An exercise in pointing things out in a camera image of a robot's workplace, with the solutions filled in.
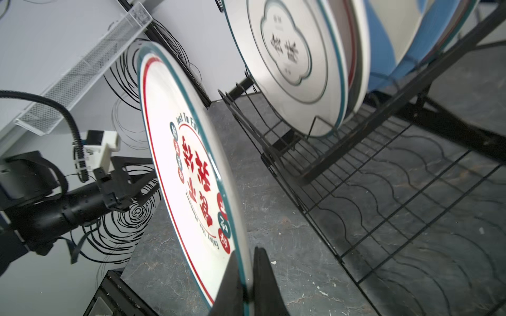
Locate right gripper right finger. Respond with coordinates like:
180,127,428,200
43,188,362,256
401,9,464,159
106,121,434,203
253,247,289,316

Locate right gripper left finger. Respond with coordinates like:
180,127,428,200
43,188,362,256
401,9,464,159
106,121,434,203
208,251,244,316

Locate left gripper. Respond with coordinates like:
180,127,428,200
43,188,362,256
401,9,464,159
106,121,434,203
59,156,158,227

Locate white plate red characters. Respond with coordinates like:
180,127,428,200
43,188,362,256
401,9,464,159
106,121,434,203
137,43,254,315

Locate black wire dish rack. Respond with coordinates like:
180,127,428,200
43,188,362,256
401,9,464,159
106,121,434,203
222,1,505,315

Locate white plate black outline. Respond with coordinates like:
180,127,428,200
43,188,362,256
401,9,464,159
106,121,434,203
223,1,349,138

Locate red green rimmed plate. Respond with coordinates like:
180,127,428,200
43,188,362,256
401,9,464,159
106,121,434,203
329,1,371,122

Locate blue striped plate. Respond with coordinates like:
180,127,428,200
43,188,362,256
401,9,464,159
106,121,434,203
391,0,478,80
364,0,428,92

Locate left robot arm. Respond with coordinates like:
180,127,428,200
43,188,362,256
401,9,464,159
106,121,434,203
1,90,159,273

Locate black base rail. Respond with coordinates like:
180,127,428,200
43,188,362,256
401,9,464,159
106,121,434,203
84,270,158,316

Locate white mesh wall shelf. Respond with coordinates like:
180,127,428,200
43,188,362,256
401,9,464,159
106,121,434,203
14,3,152,136

